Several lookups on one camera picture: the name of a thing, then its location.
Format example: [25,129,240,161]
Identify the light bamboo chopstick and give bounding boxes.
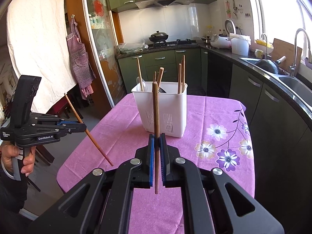
[181,55,186,93]

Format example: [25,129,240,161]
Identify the green lower kitchen cabinets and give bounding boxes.
[118,48,207,96]

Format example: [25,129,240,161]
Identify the chrome kitchen faucet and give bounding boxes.
[289,28,312,78]

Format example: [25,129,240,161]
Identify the person's left hand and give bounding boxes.
[1,142,36,176]

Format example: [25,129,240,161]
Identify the dark wooden chopstick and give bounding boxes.
[63,92,114,167]

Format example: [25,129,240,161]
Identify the white plastic utensil holder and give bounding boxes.
[131,81,187,138]

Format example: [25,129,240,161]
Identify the purple checked apron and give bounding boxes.
[66,15,96,100]

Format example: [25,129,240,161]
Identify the brown bamboo chopstick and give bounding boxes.
[137,58,144,92]
[153,71,157,82]

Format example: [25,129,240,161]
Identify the white spoon in holder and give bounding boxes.
[136,77,148,92]

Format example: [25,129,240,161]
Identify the white hanging cloth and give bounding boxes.
[6,0,77,113]

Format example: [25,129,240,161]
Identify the black gas stove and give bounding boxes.
[148,39,198,49]

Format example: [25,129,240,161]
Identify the glass sliding door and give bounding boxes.
[82,0,126,108]

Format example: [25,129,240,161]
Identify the black wok with lid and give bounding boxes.
[149,31,169,43]

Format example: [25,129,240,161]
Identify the white rice cooker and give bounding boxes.
[210,34,231,49]

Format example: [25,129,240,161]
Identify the white plastic bucket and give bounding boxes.
[230,33,251,57]

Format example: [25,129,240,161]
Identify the black frying pan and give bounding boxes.
[255,56,287,74]

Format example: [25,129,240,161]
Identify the stainless steel sink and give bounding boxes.
[238,57,311,119]

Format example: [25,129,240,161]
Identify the wooden cutting board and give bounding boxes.
[270,38,294,73]

